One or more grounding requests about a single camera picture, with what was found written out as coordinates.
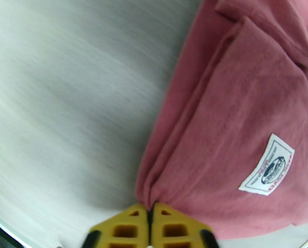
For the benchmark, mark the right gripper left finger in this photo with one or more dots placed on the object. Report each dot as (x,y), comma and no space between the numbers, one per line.
(122,229)

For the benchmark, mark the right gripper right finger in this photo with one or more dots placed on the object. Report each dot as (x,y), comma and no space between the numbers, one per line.
(179,229)

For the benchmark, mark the red shirt with dark trim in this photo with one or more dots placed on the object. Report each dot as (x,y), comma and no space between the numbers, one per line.
(234,100)

